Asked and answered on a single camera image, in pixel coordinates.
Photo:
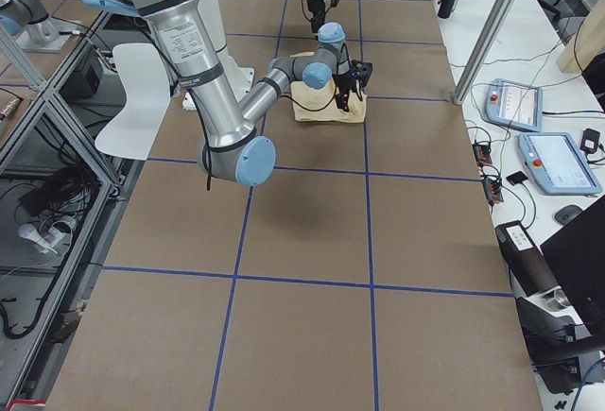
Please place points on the small black square pad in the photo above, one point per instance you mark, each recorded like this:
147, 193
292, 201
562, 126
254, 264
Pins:
516, 178

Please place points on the brown black box device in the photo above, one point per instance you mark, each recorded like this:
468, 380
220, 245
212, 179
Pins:
526, 262

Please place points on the metal cup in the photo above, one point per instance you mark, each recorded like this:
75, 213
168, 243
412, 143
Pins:
557, 300

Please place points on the teach pendant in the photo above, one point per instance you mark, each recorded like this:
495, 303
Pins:
556, 165
514, 105

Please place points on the black monitor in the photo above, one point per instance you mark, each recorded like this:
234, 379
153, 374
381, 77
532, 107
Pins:
575, 255

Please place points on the white curved plastic panel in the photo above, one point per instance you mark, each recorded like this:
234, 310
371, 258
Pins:
132, 132

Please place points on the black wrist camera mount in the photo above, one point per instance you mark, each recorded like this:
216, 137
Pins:
361, 72

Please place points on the far teach pendant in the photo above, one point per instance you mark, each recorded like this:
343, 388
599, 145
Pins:
514, 105

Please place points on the orange black electronics board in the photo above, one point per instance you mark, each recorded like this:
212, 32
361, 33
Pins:
482, 153
492, 188

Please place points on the near teach pendant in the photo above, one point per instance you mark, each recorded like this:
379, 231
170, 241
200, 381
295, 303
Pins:
556, 165

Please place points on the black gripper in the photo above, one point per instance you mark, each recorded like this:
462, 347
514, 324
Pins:
315, 6
345, 81

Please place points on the cream long-sleeve graphic shirt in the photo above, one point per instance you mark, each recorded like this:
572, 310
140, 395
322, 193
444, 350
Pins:
311, 105

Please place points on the black computer mouse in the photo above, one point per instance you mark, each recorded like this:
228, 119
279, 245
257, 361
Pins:
567, 214

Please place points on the neighbour robot arm base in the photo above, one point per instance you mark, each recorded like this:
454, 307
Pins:
34, 28

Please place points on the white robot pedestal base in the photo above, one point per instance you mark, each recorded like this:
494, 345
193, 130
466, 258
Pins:
240, 78

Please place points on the black power adapter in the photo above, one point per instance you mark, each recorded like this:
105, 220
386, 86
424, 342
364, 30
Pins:
590, 141

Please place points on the orange black electronics board near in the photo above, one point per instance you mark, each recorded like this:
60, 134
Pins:
492, 188

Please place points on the orange black electronics board far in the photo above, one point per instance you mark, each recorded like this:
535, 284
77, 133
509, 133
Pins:
482, 153

